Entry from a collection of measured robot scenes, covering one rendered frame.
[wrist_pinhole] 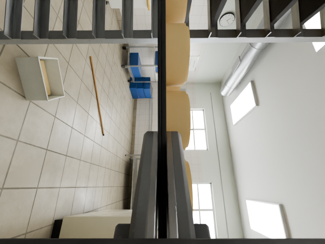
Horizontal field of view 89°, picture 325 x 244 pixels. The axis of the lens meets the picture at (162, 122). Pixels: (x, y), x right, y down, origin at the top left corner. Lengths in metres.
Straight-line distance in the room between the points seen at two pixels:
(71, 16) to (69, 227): 1.64
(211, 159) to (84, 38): 4.89
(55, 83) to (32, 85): 0.21
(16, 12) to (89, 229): 1.58
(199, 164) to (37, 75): 4.48
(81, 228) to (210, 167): 3.99
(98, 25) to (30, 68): 0.91
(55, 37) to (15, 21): 0.14
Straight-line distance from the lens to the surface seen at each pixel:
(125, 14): 0.65
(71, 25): 0.68
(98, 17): 0.66
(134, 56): 4.40
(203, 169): 5.14
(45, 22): 0.73
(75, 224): 1.87
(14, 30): 0.77
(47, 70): 1.66
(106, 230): 1.78
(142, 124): 5.35
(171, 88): 0.19
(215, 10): 0.57
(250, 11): 0.60
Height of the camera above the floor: 0.98
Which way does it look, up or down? level
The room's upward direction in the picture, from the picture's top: 90 degrees clockwise
